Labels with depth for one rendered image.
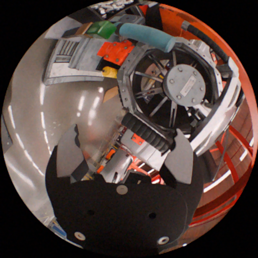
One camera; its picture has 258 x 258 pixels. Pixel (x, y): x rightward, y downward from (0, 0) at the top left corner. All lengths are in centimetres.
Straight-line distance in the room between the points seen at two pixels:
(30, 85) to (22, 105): 17
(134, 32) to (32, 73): 71
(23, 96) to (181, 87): 96
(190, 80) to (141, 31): 24
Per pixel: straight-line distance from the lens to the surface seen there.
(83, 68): 78
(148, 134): 22
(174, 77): 27
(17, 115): 94
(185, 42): 51
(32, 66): 81
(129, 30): 40
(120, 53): 48
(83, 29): 23
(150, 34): 36
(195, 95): 29
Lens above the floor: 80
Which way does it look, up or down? 2 degrees down
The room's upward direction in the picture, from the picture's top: 126 degrees clockwise
